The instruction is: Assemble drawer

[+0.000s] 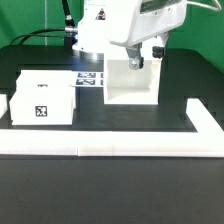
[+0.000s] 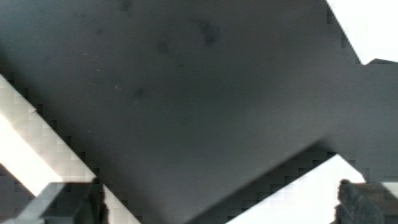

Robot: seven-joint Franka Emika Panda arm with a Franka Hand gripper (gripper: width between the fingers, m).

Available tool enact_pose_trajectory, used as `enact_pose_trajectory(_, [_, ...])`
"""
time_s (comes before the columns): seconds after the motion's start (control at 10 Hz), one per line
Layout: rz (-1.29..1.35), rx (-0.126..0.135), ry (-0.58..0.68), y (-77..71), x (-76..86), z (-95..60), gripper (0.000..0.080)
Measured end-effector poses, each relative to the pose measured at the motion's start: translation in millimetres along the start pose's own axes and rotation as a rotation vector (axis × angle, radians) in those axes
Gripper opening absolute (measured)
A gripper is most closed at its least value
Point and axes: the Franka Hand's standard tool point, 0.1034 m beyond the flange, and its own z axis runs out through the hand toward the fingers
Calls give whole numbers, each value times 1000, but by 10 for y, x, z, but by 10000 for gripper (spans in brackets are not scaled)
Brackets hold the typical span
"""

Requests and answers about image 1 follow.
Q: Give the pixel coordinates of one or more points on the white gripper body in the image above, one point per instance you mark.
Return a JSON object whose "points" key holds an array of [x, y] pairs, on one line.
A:
{"points": [[131, 22]]}

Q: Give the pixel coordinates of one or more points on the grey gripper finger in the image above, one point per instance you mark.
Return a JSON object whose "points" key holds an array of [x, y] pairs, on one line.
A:
{"points": [[136, 61], [158, 49]]}

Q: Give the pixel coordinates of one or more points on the white drawer cabinet box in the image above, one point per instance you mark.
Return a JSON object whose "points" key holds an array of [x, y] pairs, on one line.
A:
{"points": [[125, 86]]}

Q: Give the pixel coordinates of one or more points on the white L-shaped fence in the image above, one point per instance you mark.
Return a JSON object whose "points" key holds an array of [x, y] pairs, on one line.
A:
{"points": [[207, 140]]}

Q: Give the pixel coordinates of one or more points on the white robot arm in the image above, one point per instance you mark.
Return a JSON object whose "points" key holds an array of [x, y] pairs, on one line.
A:
{"points": [[93, 30]]}

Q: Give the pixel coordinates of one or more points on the white drawer tray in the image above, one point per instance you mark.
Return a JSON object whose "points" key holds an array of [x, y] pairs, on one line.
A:
{"points": [[44, 78], [43, 106]]}

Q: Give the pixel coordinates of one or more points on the white marker sheet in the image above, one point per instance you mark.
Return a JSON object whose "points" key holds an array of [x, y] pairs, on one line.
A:
{"points": [[88, 79]]}

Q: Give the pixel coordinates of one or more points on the white block left edge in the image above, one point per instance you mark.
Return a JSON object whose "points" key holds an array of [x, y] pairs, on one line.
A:
{"points": [[3, 104]]}

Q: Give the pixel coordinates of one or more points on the white front drawer tray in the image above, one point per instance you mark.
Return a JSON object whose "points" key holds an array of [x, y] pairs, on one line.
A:
{"points": [[43, 106]]}

